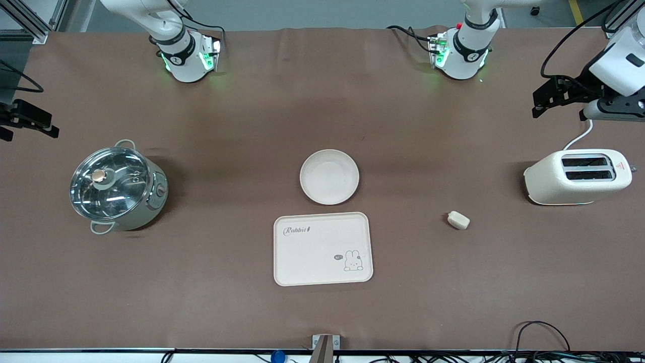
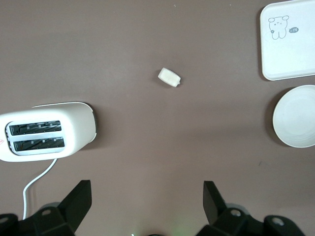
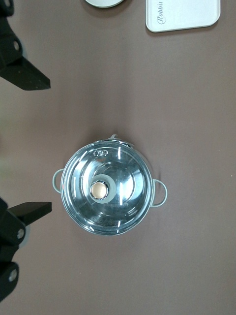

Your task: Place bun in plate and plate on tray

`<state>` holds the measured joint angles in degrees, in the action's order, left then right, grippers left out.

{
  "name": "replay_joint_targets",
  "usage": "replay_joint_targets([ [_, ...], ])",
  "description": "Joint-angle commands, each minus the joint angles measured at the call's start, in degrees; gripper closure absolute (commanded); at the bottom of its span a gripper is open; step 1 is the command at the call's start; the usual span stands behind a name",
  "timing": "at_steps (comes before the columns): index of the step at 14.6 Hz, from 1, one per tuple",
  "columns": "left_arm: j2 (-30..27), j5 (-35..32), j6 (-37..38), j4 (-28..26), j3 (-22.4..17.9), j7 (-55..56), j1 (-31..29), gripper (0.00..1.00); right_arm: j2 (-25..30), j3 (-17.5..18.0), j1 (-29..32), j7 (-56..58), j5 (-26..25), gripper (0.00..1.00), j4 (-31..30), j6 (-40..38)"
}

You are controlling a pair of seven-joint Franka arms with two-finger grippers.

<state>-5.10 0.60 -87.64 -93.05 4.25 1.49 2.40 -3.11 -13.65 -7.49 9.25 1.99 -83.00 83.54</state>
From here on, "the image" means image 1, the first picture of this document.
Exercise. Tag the small cream bun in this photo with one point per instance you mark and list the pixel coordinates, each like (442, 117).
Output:
(458, 220)

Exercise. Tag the cream round plate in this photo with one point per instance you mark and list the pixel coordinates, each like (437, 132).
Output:
(329, 177)

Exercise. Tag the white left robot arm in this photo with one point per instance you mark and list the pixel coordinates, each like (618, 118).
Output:
(466, 50)

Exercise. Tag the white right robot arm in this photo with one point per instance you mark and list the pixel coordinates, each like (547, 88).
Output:
(184, 55)

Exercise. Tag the cream rabbit print tray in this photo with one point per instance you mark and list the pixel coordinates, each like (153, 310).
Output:
(317, 252)

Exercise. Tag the cream two-slot toaster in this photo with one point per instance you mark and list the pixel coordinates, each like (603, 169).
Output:
(559, 189)

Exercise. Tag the glass pot lid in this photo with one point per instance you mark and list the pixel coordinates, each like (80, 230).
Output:
(108, 184)

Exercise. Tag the pale green electric pot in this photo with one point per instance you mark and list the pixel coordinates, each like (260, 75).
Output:
(151, 201)

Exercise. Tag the brown table cover mat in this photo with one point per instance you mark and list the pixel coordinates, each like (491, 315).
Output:
(322, 312)

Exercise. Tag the small blue round object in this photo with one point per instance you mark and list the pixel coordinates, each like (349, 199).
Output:
(277, 357)

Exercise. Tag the aluminium frame profile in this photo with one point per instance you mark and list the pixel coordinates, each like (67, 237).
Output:
(27, 22)

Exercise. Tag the grey metal camera mount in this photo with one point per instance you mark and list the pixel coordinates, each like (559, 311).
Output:
(325, 348)

